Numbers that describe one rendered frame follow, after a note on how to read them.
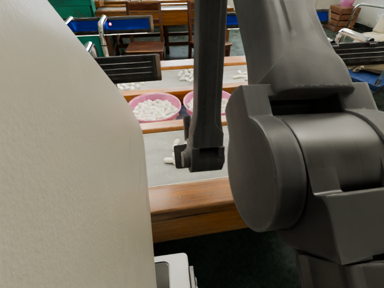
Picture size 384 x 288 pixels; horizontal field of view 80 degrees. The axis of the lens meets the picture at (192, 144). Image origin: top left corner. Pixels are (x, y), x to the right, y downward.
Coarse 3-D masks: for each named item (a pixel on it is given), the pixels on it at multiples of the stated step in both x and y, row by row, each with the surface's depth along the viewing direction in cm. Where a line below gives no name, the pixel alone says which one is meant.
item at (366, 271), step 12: (300, 252) 13; (300, 264) 13; (312, 264) 12; (324, 264) 12; (336, 264) 11; (348, 264) 11; (360, 264) 10; (372, 264) 10; (300, 276) 14; (312, 276) 12; (324, 276) 12; (336, 276) 11; (348, 276) 10; (360, 276) 10; (372, 276) 10
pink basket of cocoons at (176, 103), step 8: (144, 96) 121; (160, 96) 123; (168, 96) 122; (136, 104) 119; (176, 104) 119; (176, 112) 108; (144, 120) 103; (152, 120) 103; (160, 120) 103; (168, 120) 107
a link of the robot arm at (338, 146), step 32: (320, 128) 14; (352, 128) 14; (320, 160) 12; (352, 160) 13; (320, 192) 12; (352, 192) 11; (320, 224) 11; (352, 224) 11; (320, 256) 12; (352, 256) 10
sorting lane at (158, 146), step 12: (168, 132) 101; (180, 132) 101; (228, 132) 101; (156, 144) 95; (168, 144) 95; (180, 144) 95; (156, 156) 89; (168, 156) 89; (156, 168) 84; (168, 168) 84; (156, 180) 80; (168, 180) 80; (180, 180) 80; (192, 180) 80; (204, 180) 80
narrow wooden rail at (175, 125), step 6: (174, 120) 104; (180, 120) 104; (222, 120) 104; (144, 126) 100; (150, 126) 100; (156, 126) 100; (162, 126) 100; (168, 126) 100; (174, 126) 100; (180, 126) 100; (144, 132) 99; (150, 132) 100; (156, 132) 100; (162, 132) 101
